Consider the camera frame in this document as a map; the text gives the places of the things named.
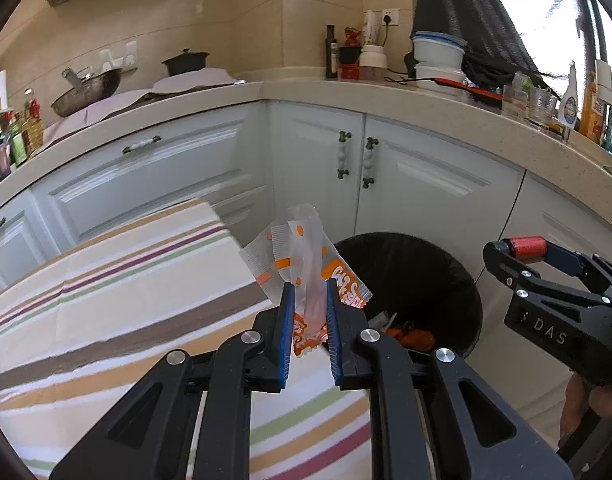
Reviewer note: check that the white chrome faucet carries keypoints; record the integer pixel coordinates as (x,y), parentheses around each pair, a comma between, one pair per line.
(605,80)

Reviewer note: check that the white round container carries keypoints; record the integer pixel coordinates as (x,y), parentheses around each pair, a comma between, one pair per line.
(438,77)

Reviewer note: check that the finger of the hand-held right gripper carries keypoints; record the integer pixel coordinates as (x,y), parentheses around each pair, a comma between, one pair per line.
(535,287)
(585,265)

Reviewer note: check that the person's right hand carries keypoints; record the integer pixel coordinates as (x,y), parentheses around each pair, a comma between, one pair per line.
(610,400)

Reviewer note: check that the clear glass cup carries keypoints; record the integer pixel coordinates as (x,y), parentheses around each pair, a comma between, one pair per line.
(514,102)

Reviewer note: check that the black lidded pot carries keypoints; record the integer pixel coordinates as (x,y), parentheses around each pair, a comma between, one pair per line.
(186,64)

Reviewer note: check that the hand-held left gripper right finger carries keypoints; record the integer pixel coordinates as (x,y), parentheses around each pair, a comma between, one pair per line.
(333,340)

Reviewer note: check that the clear orange snack packet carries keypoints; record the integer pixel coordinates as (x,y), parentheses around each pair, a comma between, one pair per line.
(306,260)

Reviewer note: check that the metal wok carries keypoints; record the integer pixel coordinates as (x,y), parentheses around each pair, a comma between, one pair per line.
(86,95)

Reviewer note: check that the orange bottle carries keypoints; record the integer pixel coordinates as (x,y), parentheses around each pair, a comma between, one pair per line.
(590,110)

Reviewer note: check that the glass measuring cup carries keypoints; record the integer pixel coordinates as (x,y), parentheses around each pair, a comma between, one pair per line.
(542,107)

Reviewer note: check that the red and black container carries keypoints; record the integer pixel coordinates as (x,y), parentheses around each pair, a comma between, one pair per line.
(351,57)

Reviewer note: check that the cluster of condiment bottles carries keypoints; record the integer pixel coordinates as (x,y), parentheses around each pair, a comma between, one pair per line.
(11,145)

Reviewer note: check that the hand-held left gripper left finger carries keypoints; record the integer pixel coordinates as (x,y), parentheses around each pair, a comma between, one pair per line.
(287,340)

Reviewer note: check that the clear food bag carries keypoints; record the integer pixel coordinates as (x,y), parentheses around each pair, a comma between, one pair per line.
(370,27)

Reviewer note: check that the dark glass bottle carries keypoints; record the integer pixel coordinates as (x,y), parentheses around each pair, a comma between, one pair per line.
(333,55)

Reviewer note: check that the bright window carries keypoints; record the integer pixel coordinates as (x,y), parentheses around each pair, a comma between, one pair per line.
(550,10)

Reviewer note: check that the white kitchen cabinet unit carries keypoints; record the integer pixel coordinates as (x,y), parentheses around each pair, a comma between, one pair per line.
(435,170)

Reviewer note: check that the striped tablecloth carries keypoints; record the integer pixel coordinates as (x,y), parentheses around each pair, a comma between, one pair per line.
(111,300)

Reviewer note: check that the white spray bottle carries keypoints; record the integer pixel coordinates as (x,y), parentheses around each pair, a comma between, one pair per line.
(568,107)

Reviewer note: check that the orange crumpled wrapper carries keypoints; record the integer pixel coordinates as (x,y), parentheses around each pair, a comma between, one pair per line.
(415,339)

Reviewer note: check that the dark mesh cloth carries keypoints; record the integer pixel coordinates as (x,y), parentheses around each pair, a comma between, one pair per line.
(460,5)

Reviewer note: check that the white wall socket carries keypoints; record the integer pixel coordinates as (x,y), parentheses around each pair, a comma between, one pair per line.
(390,17)

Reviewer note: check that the white bin with black liner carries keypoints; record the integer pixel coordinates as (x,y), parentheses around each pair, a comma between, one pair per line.
(415,280)

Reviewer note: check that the pale stove cover cloth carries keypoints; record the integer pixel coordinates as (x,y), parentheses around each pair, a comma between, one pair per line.
(136,102)

